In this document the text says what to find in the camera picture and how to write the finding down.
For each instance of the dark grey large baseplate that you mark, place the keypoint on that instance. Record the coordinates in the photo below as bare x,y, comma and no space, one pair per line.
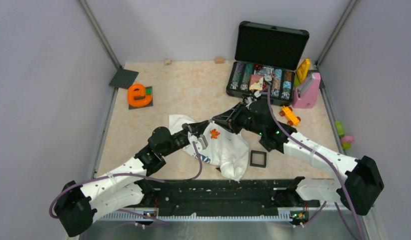
123,78

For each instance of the wooden block right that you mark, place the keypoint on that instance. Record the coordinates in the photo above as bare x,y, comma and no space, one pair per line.
219,60

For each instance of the green pink toy outside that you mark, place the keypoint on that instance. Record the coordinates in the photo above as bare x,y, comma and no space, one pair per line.
345,140

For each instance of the white garment with blue print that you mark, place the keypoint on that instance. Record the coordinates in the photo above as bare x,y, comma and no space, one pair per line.
230,152

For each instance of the black poker chip case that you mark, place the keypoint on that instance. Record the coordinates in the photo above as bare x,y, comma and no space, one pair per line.
266,50

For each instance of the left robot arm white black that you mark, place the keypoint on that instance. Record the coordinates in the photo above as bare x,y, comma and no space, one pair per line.
79,205

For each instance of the orange letter e toy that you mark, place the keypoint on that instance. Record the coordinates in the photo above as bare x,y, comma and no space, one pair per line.
138,95

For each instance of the black square frame near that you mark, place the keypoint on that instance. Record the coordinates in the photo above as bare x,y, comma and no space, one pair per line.
258,159

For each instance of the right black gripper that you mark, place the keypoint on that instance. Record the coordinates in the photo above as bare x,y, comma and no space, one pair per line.
229,119

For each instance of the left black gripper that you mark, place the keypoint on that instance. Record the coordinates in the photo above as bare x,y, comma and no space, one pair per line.
195,128

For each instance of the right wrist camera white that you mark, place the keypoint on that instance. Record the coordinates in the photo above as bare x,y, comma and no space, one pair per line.
256,95

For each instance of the orange yellow toy car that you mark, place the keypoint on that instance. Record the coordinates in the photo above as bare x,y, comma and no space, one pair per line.
292,119

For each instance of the orange leaf brooch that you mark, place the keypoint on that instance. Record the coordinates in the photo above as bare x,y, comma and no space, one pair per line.
214,134

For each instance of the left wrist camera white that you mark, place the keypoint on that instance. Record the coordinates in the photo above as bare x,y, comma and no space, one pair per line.
200,142

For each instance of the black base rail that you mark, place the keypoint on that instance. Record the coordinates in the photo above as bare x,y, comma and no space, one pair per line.
221,198

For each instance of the yellow toy block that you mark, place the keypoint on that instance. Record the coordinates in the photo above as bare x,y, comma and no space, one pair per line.
302,70

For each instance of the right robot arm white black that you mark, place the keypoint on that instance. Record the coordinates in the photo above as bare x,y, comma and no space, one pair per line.
356,183

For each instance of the dark grey small baseplate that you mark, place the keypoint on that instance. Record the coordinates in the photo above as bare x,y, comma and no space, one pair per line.
149,99

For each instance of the pink box device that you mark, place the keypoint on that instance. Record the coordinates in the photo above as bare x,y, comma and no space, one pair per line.
305,95

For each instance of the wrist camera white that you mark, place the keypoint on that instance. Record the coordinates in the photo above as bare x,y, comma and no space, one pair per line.
200,142
256,95

